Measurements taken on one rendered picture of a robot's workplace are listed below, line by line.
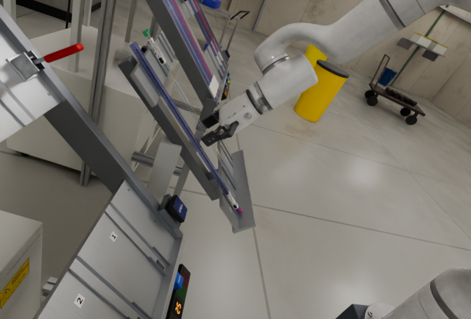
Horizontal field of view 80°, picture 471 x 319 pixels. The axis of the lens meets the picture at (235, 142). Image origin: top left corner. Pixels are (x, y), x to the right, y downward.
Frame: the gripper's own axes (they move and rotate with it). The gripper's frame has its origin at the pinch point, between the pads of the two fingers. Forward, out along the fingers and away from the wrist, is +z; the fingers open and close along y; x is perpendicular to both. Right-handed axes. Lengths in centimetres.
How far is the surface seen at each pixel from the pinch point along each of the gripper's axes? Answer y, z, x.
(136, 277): -36.5, 14.5, 0.8
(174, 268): -31.9, 13.0, -6.8
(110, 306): -42.7, 14.5, 4.3
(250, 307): 1, 43, -92
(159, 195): -3.1, 23.8, -8.2
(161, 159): -3.0, 14.3, 1.5
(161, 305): -39.0, 14.2, -5.9
